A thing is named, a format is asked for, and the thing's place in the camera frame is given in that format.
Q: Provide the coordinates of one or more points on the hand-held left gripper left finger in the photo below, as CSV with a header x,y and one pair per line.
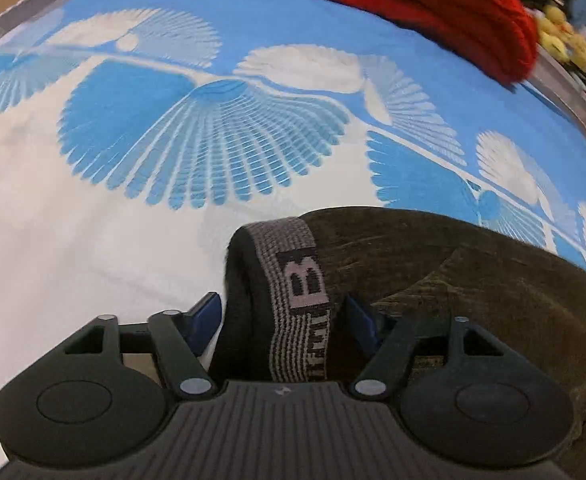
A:
x,y
206,316

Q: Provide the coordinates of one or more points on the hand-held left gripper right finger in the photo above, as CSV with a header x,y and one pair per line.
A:
x,y
361,321

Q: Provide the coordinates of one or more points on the blue white printed bed sheet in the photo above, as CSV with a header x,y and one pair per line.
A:
x,y
123,240

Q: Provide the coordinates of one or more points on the red knitted blanket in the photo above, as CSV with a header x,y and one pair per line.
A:
x,y
438,5

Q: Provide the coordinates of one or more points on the pile of yellow plush toys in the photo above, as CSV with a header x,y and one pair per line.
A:
x,y
565,35

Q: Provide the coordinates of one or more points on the grey mattress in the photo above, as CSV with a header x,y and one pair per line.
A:
x,y
8,20

